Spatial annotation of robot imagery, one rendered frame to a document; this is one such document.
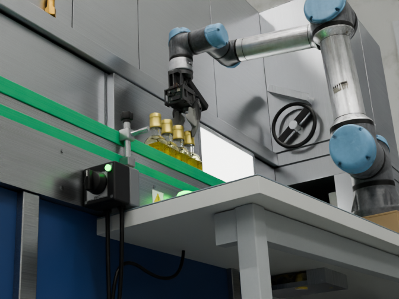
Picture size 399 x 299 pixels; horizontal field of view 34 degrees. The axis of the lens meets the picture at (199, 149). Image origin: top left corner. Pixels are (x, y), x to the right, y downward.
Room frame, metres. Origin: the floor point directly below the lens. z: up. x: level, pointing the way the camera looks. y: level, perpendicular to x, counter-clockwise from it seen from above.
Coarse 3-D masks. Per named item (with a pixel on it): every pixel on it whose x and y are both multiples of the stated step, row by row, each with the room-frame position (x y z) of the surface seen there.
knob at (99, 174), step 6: (90, 174) 1.19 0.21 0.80; (96, 174) 1.19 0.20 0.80; (102, 174) 1.20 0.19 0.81; (84, 180) 1.21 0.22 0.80; (90, 180) 1.19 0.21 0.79; (96, 180) 1.19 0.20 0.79; (102, 180) 1.19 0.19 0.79; (84, 186) 1.21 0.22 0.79; (90, 186) 1.19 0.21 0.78; (96, 186) 1.19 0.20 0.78; (102, 186) 1.20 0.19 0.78; (90, 192) 1.22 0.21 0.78; (96, 192) 1.21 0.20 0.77
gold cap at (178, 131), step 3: (174, 126) 1.81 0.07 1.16; (177, 126) 1.81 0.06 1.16; (180, 126) 1.81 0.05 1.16; (174, 129) 1.81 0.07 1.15; (177, 129) 1.81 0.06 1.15; (180, 129) 1.81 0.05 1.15; (174, 132) 1.81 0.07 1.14; (177, 132) 1.81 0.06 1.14; (180, 132) 1.81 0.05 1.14; (183, 132) 1.82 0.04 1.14; (174, 135) 1.81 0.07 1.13; (177, 135) 1.81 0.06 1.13; (180, 135) 1.81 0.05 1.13; (183, 135) 1.82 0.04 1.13; (174, 138) 1.81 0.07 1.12; (177, 138) 1.81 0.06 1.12; (180, 138) 1.81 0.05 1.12; (183, 138) 1.82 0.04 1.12
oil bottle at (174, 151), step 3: (168, 141) 1.75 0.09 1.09; (171, 141) 1.77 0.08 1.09; (171, 144) 1.75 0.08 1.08; (174, 144) 1.76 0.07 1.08; (171, 147) 1.74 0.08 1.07; (174, 147) 1.76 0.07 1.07; (177, 147) 1.77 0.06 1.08; (171, 150) 1.74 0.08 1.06; (174, 150) 1.76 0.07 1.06; (177, 150) 1.77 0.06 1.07; (171, 153) 1.74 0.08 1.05; (174, 153) 1.75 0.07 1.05; (177, 153) 1.77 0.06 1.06; (174, 156) 1.75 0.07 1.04; (177, 156) 1.77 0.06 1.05
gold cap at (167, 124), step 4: (164, 120) 1.76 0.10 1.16; (168, 120) 1.76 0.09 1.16; (164, 124) 1.76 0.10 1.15; (168, 124) 1.76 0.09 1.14; (172, 124) 1.77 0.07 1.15; (164, 128) 1.76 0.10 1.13; (168, 128) 1.76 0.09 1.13; (172, 128) 1.77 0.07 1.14; (164, 132) 1.76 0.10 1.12; (168, 132) 1.76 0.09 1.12; (172, 132) 1.77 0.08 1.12
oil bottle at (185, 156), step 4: (180, 148) 1.80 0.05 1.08; (184, 148) 1.81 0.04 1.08; (180, 152) 1.79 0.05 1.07; (184, 152) 1.80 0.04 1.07; (188, 152) 1.82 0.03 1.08; (180, 156) 1.79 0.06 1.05; (184, 156) 1.80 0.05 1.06; (188, 156) 1.82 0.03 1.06; (180, 160) 1.79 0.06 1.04; (184, 160) 1.80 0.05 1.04; (188, 160) 1.82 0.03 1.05
